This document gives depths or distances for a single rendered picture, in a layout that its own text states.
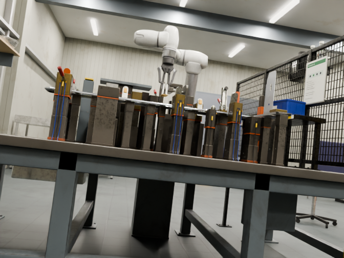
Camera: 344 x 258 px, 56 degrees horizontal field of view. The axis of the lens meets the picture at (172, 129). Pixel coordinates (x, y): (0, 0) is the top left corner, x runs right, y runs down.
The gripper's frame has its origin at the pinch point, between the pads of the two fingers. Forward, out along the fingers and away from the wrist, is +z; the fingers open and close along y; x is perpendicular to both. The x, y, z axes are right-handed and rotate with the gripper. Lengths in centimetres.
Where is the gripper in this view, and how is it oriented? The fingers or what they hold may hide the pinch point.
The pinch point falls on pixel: (164, 89)
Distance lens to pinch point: 210.3
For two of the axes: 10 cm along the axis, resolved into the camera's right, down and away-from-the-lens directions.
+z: -1.2, 9.9, -0.7
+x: 2.2, -0.4, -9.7
